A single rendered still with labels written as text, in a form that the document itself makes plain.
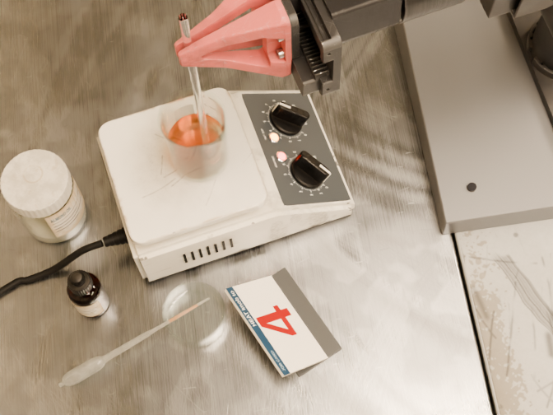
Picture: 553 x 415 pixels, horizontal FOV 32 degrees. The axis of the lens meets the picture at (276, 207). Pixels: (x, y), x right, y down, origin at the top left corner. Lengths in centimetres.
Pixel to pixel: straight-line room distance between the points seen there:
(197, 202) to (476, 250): 26
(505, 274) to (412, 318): 9
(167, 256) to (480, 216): 28
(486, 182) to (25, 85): 46
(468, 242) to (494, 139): 10
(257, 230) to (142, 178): 11
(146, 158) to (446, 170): 27
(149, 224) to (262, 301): 12
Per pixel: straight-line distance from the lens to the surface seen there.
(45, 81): 98
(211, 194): 80
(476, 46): 93
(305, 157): 83
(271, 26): 63
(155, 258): 81
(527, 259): 89
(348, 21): 64
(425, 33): 93
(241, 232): 82
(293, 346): 82
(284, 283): 86
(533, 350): 87
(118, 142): 83
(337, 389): 83
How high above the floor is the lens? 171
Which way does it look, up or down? 67 degrees down
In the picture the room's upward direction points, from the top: 4 degrees counter-clockwise
